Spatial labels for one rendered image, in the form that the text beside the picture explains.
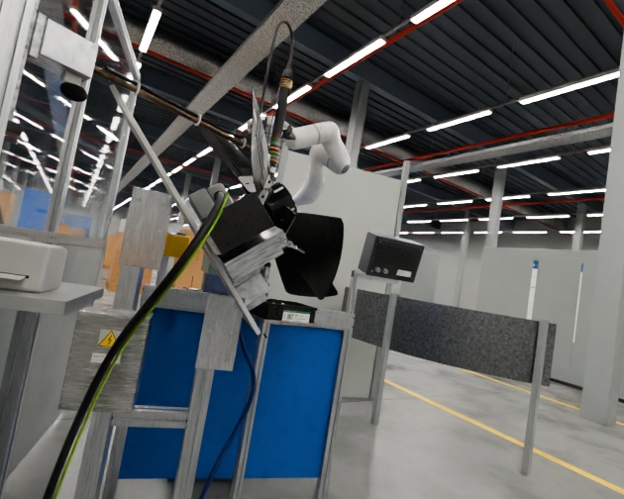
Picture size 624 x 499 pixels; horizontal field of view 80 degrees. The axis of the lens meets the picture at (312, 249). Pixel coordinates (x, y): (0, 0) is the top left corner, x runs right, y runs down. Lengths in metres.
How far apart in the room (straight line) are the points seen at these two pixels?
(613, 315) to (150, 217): 4.58
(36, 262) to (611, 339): 4.79
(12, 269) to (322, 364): 1.20
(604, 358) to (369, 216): 2.90
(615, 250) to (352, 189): 2.94
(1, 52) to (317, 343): 1.38
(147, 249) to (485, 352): 2.27
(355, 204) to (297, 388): 1.99
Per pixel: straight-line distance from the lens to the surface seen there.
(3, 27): 0.92
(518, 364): 2.84
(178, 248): 1.53
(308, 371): 1.72
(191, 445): 1.16
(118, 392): 1.01
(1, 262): 1.05
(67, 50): 0.95
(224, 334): 1.05
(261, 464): 1.83
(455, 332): 2.76
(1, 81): 0.89
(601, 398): 5.00
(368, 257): 1.73
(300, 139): 1.61
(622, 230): 5.04
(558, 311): 6.98
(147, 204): 1.04
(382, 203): 3.45
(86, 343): 0.99
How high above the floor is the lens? 1.00
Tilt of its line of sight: 4 degrees up
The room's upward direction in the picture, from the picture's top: 10 degrees clockwise
